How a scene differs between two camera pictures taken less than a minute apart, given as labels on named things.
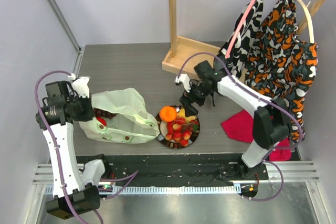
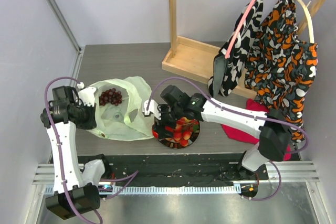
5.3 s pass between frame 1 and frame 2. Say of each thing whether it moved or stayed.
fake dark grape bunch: moved
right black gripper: moved
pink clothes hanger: stayed
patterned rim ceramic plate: stayed
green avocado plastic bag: moved
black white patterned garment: stayed
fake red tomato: moved
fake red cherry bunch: stayed
